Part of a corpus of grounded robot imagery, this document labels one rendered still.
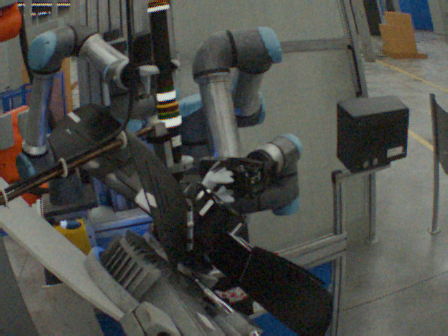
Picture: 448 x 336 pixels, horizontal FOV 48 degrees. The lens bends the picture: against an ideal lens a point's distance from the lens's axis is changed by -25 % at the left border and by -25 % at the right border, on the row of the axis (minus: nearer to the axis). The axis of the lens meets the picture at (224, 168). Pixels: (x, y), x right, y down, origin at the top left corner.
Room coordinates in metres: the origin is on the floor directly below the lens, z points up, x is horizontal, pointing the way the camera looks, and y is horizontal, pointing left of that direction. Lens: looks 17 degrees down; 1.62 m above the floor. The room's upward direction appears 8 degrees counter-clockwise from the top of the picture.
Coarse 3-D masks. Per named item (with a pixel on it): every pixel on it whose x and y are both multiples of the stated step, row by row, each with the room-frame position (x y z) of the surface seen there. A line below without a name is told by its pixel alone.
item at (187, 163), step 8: (152, 128) 1.15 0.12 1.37; (160, 128) 1.15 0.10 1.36; (152, 136) 1.15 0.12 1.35; (160, 136) 1.15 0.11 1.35; (168, 136) 1.16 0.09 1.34; (160, 144) 1.16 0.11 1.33; (168, 144) 1.17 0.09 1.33; (160, 152) 1.17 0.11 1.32; (168, 152) 1.16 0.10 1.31; (160, 160) 1.17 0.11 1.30; (168, 160) 1.16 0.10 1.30; (184, 160) 1.19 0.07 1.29; (192, 160) 1.19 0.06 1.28; (168, 168) 1.16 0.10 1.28; (176, 168) 1.16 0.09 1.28; (184, 168) 1.16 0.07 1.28
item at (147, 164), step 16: (144, 144) 0.91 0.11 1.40; (144, 160) 0.87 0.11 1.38; (144, 176) 0.83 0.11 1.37; (160, 176) 0.91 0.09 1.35; (144, 192) 0.80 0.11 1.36; (160, 192) 0.87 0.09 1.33; (176, 192) 0.96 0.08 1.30; (160, 208) 0.84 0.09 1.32; (176, 208) 0.92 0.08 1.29; (160, 224) 0.80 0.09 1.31; (176, 224) 0.91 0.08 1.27; (176, 240) 0.89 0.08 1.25; (176, 256) 0.85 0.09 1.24
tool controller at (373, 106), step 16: (384, 96) 1.78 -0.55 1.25; (336, 112) 1.74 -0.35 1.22; (352, 112) 1.66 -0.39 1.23; (368, 112) 1.66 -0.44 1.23; (384, 112) 1.67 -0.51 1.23; (400, 112) 1.69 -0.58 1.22; (352, 128) 1.64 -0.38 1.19; (368, 128) 1.65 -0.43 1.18; (384, 128) 1.68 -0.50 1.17; (400, 128) 1.70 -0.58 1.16; (336, 144) 1.77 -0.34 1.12; (352, 144) 1.66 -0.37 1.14; (368, 144) 1.67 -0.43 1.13; (384, 144) 1.69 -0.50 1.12; (400, 144) 1.72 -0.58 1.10; (352, 160) 1.67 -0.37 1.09; (368, 160) 1.68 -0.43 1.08; (384, 160) 1.71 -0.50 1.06
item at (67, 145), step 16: (80, 112) 1.20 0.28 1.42; (96, 112) 1.23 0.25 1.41; (80, 128) 1.15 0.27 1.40; (96, 128) 1.17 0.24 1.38; (112, 128) 1.19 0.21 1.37; (64, 144) 1.09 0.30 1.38; (80, 144) 1.11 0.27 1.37; (128, 144) 1.17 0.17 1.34; (96, 160) 1.10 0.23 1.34; (112, 160) 1.12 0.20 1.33; (128, 160) 1.14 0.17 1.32; (96, 176) 1.08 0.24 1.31; (112, 176) 1.09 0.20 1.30; (128, 176) 1.11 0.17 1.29; (128, 192) 1.08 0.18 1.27
